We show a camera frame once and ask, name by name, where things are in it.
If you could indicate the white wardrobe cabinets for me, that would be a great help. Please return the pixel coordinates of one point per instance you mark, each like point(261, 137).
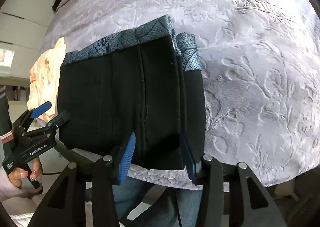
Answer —
point(23, 26)

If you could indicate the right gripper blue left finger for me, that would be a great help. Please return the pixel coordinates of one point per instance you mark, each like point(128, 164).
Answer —
point(122, 159)

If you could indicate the black pants with patterned trim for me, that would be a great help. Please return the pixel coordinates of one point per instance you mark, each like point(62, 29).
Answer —
point(145, 81)

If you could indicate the orange fleece blanket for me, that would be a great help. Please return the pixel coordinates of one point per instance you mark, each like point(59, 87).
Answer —
point(44, 79)

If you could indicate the lavender embossed bedspread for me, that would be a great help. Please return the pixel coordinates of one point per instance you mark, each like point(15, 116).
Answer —
point(260, 67)

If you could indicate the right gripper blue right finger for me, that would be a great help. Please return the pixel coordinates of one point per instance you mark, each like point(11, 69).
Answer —
point(189, 161)

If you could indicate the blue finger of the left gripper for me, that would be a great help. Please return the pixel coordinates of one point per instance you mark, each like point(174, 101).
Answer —
point(59, 120)
point(35, 113)

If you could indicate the person's left hand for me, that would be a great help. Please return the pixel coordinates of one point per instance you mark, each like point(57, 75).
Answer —
point(18, 173)

